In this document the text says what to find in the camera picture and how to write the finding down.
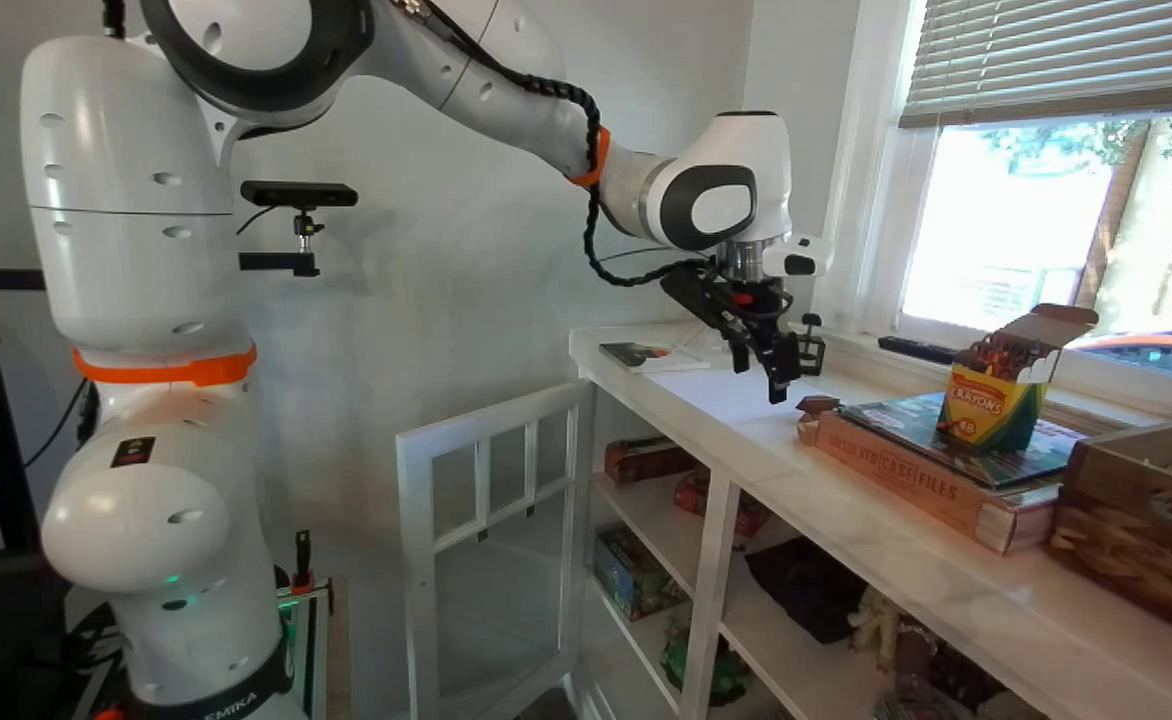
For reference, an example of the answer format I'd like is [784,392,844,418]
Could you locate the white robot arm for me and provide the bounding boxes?
[22,0,820,720]

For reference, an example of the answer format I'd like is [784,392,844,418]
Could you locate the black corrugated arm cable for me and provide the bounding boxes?
[396,0,722,291]

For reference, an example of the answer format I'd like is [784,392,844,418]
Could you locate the white cabinet door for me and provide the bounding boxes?
[396,385,590,720]

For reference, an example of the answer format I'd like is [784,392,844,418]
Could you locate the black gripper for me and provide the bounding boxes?
[661,259,826,405]

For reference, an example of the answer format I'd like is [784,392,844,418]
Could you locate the orange board game box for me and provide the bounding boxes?
[798,412,1055,555]

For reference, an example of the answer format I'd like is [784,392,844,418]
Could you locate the window blind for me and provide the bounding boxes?
[899,0,1172,129]

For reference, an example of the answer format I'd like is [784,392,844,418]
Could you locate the dark brown wooden block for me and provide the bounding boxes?
[798,395,842,418]

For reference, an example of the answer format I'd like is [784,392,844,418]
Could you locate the wooden crate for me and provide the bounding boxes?
[1045,424,1172,623]

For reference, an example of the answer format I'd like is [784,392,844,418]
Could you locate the crayon box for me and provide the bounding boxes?
[946,303,1095,420]

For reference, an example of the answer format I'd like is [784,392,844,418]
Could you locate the dark book on game box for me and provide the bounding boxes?
[849,392,1082,489]

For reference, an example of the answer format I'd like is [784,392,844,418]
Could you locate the white shelf cabinet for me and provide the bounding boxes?
[569,324,1172,720]

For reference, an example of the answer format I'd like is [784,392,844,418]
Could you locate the black remote control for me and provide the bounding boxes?
[876,336,961,363]

